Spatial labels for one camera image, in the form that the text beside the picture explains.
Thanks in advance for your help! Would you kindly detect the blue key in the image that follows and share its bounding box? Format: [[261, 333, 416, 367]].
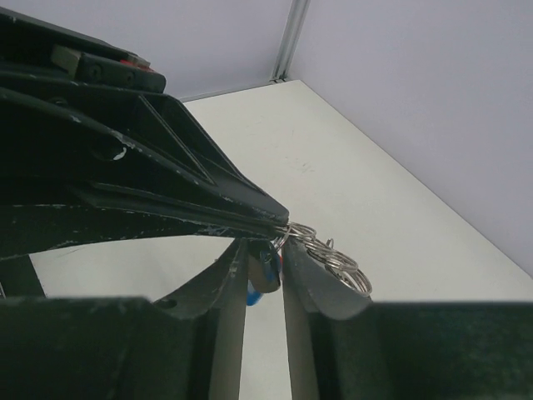
[[247, 240, 282, 307]]

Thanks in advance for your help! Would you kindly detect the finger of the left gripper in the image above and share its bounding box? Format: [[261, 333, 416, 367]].
[[1, 157, 283, 260]]

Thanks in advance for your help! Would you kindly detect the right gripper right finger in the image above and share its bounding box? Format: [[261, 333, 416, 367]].
[[282, 240, 532, 399]]

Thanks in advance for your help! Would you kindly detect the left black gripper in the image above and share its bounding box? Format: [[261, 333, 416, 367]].
[[1, 10, 288, 226]]

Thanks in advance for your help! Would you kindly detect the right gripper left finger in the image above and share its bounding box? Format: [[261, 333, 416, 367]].
[[1, 240, 249, 399]]

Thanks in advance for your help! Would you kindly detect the silver keyring chain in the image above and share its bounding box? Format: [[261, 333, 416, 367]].
[[272, 222, 374, 299]]

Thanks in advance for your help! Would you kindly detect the left aluminium frame post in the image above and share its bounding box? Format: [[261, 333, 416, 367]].
[[271, 0, 311, 83]]

